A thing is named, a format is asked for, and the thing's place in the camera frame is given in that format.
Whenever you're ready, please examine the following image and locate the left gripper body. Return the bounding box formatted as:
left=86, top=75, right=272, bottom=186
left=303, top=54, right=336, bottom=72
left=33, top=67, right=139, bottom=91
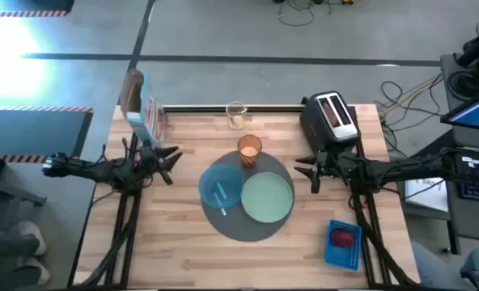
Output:
left=138, top=139, right=164, bottom=179

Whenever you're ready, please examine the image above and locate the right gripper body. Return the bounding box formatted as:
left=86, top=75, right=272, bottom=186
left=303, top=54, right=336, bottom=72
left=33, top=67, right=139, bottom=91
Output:
left=315, top=150, right=348, bottom=179

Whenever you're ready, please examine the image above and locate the black two-slot toaster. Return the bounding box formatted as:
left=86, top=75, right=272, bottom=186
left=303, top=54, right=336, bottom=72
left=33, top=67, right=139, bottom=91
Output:
left=299, top=91, right=361, bottom=154

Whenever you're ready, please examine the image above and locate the light blue cereal box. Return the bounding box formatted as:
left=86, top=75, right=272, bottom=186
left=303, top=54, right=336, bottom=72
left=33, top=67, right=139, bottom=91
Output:
left=119, top=68, right=168, bottom=149

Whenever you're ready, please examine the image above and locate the blue bowl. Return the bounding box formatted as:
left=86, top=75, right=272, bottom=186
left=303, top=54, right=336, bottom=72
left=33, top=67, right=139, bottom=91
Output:
left=198, top=163, right=244, bottom=210

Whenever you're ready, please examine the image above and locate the brown toast slice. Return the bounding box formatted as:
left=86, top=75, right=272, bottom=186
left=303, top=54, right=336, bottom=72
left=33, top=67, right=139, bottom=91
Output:
left=322, top=99, right=341, bottom=127

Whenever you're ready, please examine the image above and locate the pale green plate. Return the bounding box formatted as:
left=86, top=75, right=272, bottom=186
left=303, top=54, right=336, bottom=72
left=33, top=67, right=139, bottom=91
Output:
left=240, top=171, right=295, bottom=224

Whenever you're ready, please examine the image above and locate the light blue handled spoon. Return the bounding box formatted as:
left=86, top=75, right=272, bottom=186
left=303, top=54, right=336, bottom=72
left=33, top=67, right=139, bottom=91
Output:
left=213, top=180, right=228, bottom=217

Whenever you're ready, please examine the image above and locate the dark red oval object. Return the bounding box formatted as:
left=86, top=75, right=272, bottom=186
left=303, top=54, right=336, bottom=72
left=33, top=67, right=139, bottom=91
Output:
left=330, top=229, right=355, bottom=248

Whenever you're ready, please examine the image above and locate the amber glass tumbler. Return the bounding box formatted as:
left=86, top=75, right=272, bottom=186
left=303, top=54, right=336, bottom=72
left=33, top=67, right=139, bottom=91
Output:
left=237, top=134, right=263, bottom=169

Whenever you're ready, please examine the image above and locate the clear glass measuring cup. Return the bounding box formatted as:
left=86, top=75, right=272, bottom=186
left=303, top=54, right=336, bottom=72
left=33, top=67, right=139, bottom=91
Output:
left=225, top=100, right=248, bottom=131

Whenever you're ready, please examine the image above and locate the round grey woven placemat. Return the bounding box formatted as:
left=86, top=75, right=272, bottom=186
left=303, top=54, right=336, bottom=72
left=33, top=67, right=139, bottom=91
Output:
left=200, top=150, right=296, bottom=243

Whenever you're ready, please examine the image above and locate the blue plastic basket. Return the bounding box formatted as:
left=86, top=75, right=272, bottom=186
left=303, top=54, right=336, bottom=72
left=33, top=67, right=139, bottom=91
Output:
left=324, top=219, right=363, bottom=272

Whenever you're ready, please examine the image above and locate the white paper sheet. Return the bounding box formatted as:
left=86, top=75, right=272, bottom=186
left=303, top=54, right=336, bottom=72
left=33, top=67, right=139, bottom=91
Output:
left=404, top=176, right=449, bottom=213

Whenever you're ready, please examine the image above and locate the dark floor mat striped border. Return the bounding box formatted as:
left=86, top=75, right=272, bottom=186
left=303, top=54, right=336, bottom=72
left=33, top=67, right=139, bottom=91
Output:
left=0, top=105, right=95, bottom=165
left=0, top=0, right=75, bottom=18

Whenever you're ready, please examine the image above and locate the grey metal stand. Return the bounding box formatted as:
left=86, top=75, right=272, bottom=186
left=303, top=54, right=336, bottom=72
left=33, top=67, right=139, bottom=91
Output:
left=0, top=173, right=49, bottom=243

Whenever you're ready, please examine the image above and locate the person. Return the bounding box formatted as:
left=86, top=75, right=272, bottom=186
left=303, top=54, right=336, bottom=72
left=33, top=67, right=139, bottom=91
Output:
left=409, top=240, right=479, bottom=291
left=0, top=220, right=51, bottom=291

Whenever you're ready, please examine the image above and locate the grey computer desk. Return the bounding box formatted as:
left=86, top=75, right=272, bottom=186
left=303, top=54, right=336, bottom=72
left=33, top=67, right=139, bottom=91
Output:
left=401, top=52, right=479, bottom=255

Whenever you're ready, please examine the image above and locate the computer monitor blue screen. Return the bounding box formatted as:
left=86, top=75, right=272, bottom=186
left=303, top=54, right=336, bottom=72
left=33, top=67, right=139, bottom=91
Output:
left=440, top=86, right=479, bottom=133

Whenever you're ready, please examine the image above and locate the black cylindrical device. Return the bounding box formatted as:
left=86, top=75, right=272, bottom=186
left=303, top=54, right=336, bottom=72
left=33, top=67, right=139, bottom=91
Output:
left=456, top=22, right=479, bottom=68

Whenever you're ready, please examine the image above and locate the black floor cable bundle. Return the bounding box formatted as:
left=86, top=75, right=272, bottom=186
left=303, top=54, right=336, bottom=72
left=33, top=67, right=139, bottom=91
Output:
left=375, top=79, right=411, bottom=159

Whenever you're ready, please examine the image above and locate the yellow floor cable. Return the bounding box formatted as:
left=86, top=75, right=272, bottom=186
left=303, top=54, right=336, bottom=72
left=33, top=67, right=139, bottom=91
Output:
left=379, top=75, right=443, bottom=119

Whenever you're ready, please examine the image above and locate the thin black floor cable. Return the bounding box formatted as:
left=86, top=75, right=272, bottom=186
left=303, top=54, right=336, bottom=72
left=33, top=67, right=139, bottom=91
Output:
left=278, top=0, right=316, bottom=28

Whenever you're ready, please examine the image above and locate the coiled black cable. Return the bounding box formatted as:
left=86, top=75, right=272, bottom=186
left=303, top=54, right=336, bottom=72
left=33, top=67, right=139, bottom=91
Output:
left=446, top=70, right=479, bottom=98

